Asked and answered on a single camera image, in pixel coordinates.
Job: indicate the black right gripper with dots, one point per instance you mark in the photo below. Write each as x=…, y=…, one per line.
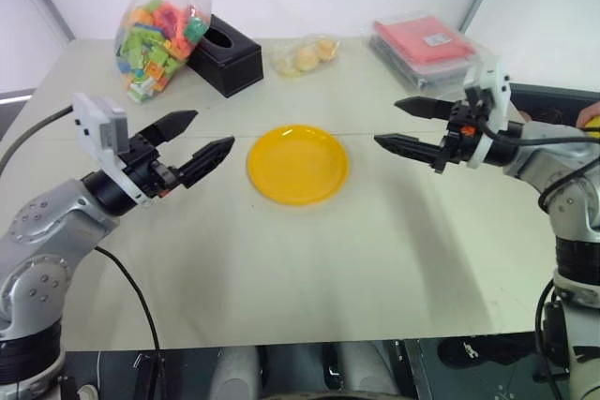
x=461, y=142

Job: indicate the clear bag of pale buns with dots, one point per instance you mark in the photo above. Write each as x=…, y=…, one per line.
x=302, y=58

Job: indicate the black tray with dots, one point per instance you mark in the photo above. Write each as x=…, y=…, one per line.
x=548, y=102

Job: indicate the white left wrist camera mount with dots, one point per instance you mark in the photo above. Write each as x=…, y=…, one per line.
x=94, y=123

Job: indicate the person's bare hand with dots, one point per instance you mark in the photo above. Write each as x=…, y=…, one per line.
x=589, y=112

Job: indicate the black tissue box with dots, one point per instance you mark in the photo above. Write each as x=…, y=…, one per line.
x=229, y=63

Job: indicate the pink cloth in clear pack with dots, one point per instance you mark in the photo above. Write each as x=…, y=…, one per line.
x=426, y=37

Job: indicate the red packets in plastic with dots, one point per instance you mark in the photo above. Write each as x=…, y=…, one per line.
x=412, y=74

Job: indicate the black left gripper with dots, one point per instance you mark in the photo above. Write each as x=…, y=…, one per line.
x=147, y=168

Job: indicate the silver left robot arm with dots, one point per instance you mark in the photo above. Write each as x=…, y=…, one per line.
x=42, y=231

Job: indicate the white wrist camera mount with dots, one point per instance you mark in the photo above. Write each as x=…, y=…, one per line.
x=94, y=123
x=497, y=86

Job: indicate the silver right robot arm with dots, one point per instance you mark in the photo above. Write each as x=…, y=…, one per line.
x=576, y=212

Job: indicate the yellow plastic plate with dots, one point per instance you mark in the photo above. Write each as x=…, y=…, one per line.
x=297, y=166

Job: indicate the clear bag of colourful blocks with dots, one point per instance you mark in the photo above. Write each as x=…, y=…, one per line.
x=154, y=44

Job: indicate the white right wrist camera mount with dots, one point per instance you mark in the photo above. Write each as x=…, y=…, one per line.
x=497, y=86

